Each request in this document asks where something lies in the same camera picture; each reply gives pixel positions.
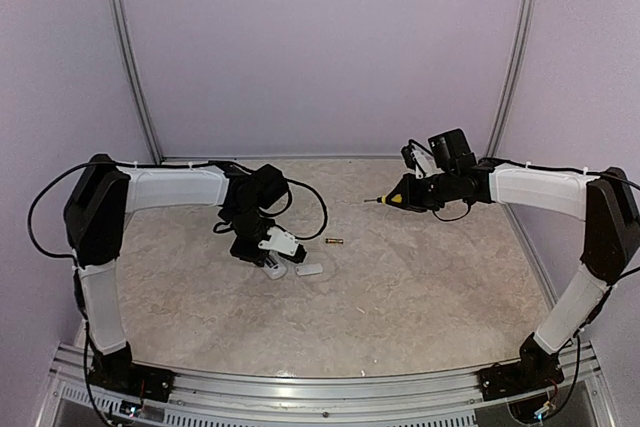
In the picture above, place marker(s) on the aluminium corner post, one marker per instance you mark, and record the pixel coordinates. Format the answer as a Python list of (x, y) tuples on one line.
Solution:
[(131, 70), (513, 71)]

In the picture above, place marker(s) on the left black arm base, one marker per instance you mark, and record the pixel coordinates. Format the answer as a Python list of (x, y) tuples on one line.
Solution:
[(118, 372)]

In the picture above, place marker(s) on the right aluminium corner post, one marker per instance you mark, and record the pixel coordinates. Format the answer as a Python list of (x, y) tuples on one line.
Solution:
[(513, 71)]

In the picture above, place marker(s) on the white remote control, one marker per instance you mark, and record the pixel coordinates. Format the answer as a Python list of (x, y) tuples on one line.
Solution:
[(273, 268)]

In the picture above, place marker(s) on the left aluminium corner post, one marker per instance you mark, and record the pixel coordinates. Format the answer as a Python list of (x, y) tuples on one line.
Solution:
[(131, 70)]

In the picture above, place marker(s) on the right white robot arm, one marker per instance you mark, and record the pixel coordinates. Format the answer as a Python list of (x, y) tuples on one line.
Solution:
[(445, 170)]

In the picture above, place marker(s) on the white battery cover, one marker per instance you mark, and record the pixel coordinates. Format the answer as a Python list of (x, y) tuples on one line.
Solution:
[(303, 270)]

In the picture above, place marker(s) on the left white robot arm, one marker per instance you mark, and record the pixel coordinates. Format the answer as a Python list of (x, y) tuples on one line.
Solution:
[(108, 194)]

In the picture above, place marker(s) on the yellow handled screwdriver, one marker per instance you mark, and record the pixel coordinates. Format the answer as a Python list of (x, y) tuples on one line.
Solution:
[(393, 200)]

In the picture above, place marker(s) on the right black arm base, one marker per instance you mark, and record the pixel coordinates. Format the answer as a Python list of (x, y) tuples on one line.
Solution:
[(534, 369)]

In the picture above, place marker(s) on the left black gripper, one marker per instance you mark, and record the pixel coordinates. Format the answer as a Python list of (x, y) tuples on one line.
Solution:
[(241, 251)]

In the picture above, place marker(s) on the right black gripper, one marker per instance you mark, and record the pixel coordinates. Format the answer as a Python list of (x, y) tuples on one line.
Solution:
[(410, 199)]

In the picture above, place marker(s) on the front aluminium rail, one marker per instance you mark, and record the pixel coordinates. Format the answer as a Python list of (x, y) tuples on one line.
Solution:
[(444, 398)]

